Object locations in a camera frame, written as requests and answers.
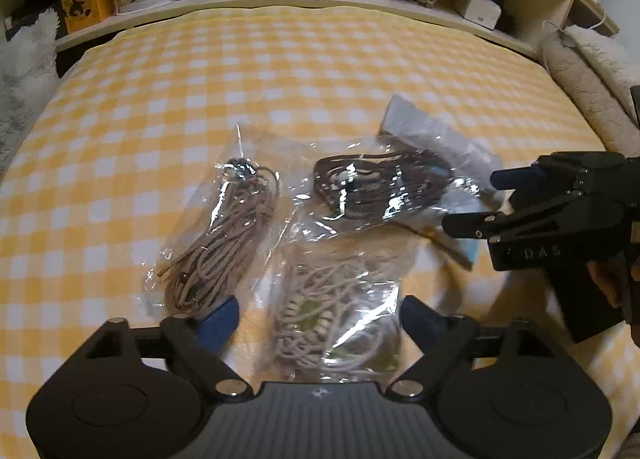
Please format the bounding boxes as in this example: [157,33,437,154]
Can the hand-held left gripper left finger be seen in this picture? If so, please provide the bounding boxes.
[80,296,249,398]

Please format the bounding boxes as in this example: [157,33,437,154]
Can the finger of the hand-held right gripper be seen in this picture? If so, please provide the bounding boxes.
[490,151,627,196]
[442,198,628,246]

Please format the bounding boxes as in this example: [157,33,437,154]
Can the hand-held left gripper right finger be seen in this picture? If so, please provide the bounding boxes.
[388,295,557,399]

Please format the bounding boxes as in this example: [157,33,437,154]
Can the blue packet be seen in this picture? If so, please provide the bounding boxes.
[425,203,494,268]

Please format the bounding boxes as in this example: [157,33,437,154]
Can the bag of tan cord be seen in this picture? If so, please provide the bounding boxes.
[144,123,297,318]

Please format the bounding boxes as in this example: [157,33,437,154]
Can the bag of white cord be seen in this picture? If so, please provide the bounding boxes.
[259,228,407,383]

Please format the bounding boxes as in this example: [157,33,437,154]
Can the grey foil packet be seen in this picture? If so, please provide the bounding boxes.
[377,94,502,177]

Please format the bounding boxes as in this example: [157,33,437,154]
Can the bag of dark brown cord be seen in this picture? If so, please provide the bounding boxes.
[287,136,497,246]

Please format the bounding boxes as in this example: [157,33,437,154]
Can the person's right hand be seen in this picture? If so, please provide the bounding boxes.
[586,259,628,313]

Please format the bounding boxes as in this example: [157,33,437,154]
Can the beige textured blanket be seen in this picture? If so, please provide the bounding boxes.
[542,26,640,156]

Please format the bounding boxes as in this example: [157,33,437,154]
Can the small white tissue box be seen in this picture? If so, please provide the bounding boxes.
[454,0,503,30]

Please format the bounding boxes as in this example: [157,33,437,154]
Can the yellow checked bed sheet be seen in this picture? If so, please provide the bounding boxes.
[0,6,640,459]

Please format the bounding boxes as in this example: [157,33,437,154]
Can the white fluffy cloth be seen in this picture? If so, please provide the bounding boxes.
[0,8,59,170]

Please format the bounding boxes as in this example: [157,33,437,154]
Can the yellow box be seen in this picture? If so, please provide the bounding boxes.
[60,0,115,35]

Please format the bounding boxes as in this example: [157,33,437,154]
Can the white cable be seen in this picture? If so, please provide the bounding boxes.
[542,13,609,48]

